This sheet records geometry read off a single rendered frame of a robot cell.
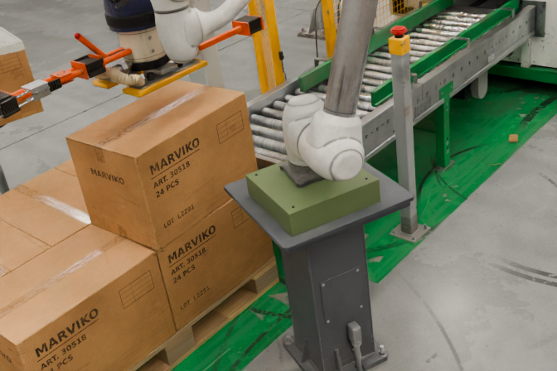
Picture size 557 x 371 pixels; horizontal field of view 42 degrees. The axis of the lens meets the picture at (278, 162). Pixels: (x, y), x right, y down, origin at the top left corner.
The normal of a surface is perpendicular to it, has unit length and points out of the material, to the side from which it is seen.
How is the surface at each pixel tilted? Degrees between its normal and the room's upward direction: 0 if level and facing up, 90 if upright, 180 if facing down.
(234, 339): 0
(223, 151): 90
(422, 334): 0
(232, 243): 90
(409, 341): 0
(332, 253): 90
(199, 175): 90
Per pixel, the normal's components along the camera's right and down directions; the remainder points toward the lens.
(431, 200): -0.13, -0.87
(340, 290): 0.45, 0.37
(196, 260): 0.75, 0.22
